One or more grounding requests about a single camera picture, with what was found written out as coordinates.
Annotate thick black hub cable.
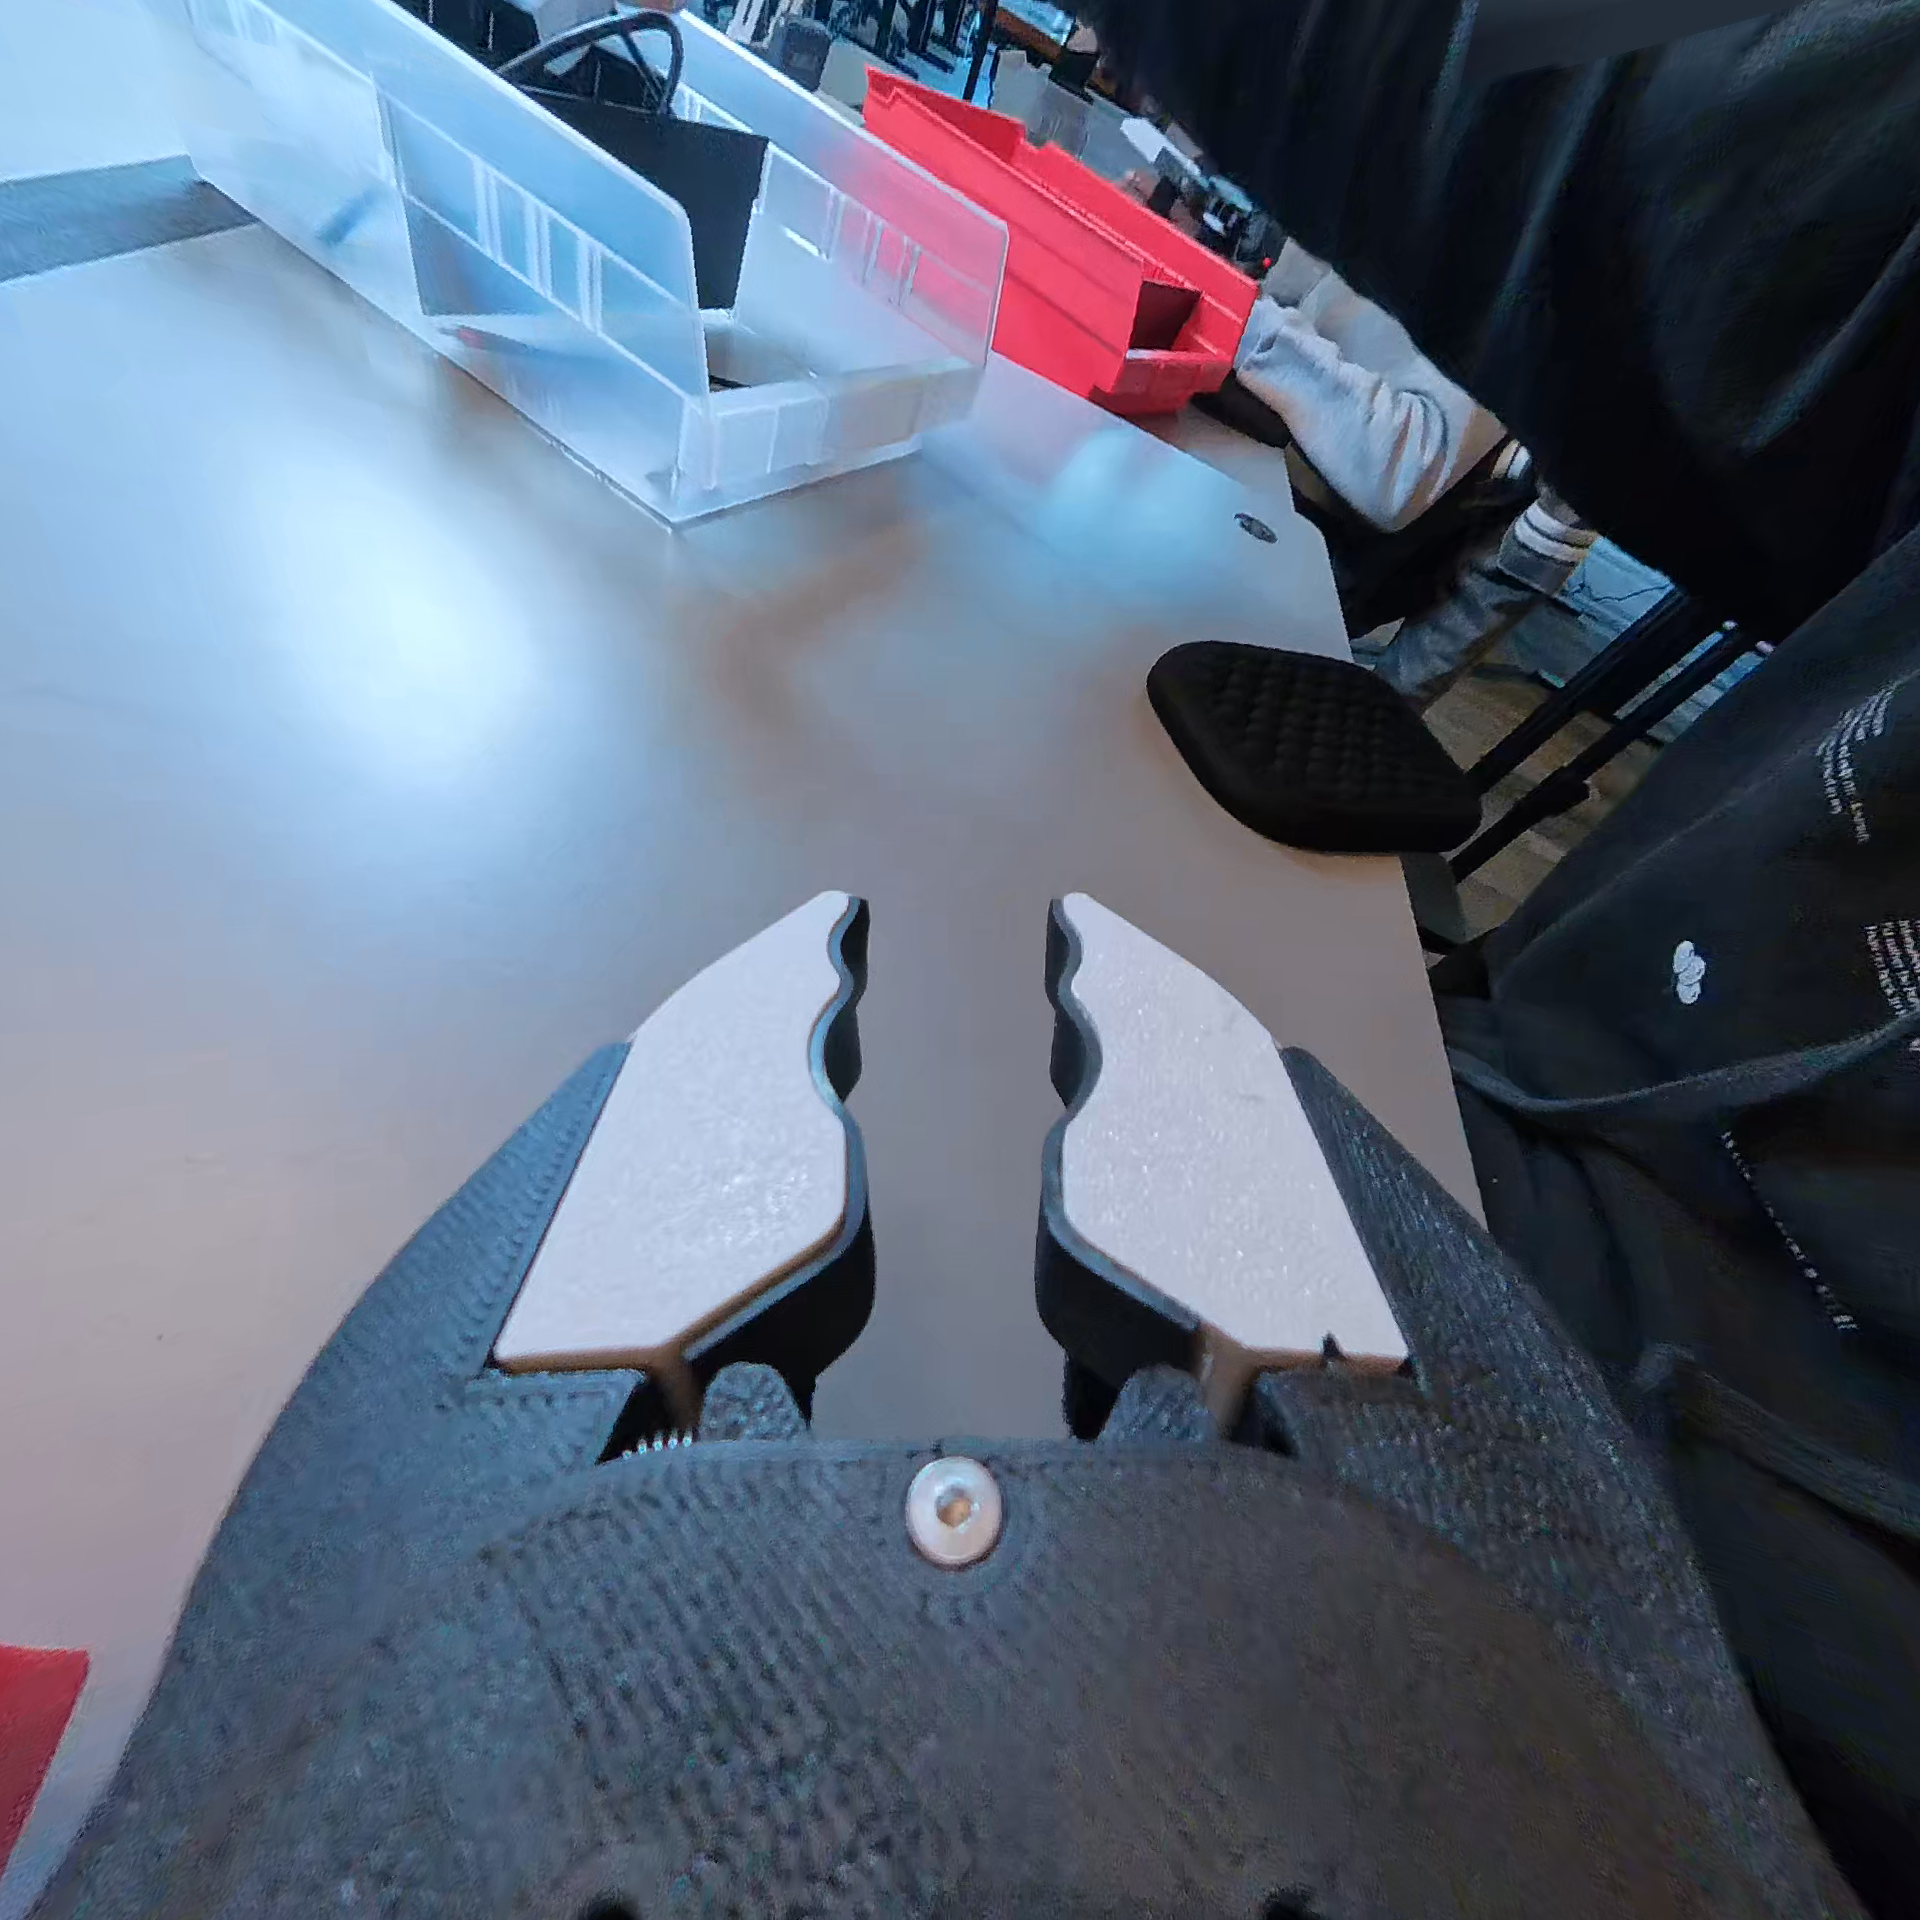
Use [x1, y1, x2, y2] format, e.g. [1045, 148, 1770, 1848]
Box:
[492, 12, 687, 119]

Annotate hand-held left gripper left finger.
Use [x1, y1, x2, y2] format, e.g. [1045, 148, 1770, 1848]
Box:
[490, 891, 878, 1427]

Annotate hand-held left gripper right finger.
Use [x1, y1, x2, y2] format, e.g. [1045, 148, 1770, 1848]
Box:
[1035, 891, 1415, 1439]

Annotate black padded chair armrest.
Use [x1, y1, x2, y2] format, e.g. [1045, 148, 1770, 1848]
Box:
[1142, 640, 1489, 860]

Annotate long red plastic bin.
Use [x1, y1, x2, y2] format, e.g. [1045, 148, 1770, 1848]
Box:
[862, 67, 1263, 419]

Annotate clear plastic bin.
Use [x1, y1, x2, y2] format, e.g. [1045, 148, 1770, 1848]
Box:
[177, 0, 1011, 529]

